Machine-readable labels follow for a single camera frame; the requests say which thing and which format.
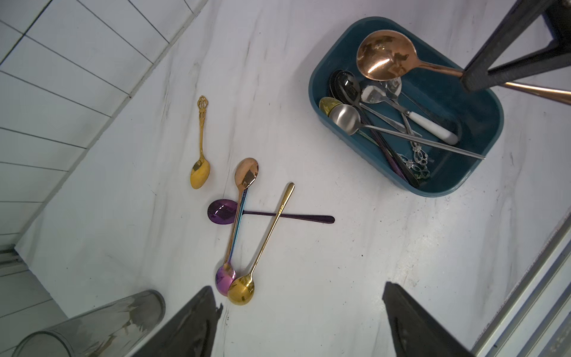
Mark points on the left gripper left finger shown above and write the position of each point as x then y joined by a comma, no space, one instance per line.
190,332

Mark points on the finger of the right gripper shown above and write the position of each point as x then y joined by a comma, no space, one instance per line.
533,38

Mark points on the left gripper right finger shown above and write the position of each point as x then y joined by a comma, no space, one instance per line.
414,331

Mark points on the rose gold spoon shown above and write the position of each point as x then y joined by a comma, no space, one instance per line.
386,55

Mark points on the small silver spoon front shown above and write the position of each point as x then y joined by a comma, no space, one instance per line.
375,93

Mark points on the large silver spoon front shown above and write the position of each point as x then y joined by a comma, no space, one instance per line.
348,119

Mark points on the rainbow gold spoon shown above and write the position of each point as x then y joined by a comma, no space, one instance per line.
327,104

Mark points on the small gold ornate spoon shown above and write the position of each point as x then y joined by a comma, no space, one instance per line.
202,168

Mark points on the copper iridescent spoon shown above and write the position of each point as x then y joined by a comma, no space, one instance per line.
245,175

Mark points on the grey translucent cup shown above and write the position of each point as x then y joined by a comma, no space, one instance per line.
110,330

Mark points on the aluminium rail frame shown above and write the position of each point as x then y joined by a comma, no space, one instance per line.
535,319

